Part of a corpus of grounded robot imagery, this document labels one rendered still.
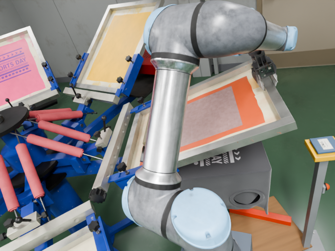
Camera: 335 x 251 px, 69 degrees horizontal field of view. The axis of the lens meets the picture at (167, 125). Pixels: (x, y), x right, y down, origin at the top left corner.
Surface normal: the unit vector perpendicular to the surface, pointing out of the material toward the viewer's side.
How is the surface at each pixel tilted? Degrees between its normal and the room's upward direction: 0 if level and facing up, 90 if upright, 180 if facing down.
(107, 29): 32
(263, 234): 0
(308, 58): 90
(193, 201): 7
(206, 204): 7
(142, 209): 49
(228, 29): 75
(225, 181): 95
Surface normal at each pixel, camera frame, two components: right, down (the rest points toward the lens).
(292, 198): -0.23, -0.78
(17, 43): 0.03, -0.42
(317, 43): -0.31, 0.63
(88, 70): -0.48, -0.34
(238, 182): -0.10, 0.63
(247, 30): 0.44, 0.32
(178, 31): -0.58, 0.26
